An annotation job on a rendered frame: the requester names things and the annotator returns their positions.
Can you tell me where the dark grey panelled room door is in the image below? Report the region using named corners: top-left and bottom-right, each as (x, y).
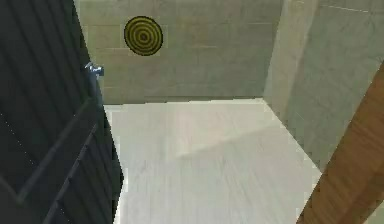
top-left (0, 0), bottom-right (125, 224)

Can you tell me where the brown wooden room door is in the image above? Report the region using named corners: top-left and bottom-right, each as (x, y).
top-left (295, 60), bottom-right (384, 224)

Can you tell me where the yellow black round wall target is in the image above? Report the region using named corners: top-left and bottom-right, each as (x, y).
top-left (123, 15), bottom-right (164, 57)

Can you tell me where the silver door handle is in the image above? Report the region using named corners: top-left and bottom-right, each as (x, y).
top-left (83, 61), bottom-right (105, 78)

